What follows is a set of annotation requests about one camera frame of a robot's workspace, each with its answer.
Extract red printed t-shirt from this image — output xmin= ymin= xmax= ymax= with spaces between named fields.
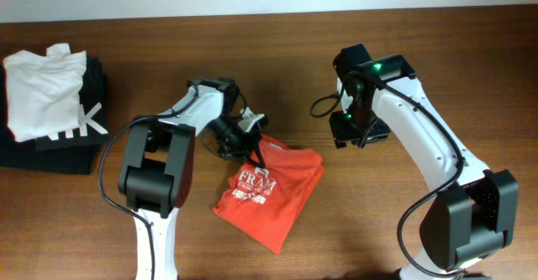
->
xmin=214 ymin=135 xmax=325 ymax=254

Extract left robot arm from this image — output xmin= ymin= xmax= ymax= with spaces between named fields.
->
xmin=118 ymin=77 xmax=268 ymax=280

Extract black folded t-shirt white letters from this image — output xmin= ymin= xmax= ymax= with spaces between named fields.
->
xmin=35 ymin=57 xmax=108 ymax=151

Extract black folded garment underneath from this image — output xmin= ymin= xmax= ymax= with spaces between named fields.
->
xmin=1 ymin=73 xmax=101 ymax=175

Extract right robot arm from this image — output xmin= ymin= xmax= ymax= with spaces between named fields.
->
xmin=330 ymin=44 xmax=519 ymax=279

